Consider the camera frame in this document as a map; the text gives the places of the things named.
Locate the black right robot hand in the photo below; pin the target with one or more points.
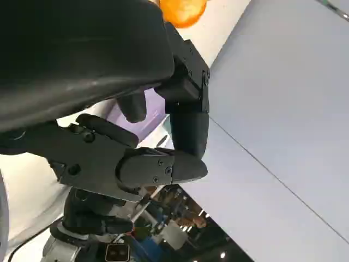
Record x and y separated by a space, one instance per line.
87 207

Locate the white workshop box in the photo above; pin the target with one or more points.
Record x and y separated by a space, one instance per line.
175 237

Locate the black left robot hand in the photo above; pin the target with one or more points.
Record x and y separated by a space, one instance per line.
81 54

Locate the lilac plate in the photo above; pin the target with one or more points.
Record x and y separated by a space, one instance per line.
155 107

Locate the orange and white bread roll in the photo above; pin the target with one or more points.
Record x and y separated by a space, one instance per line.
182 12

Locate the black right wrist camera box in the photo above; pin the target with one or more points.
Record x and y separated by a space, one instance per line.
117 252

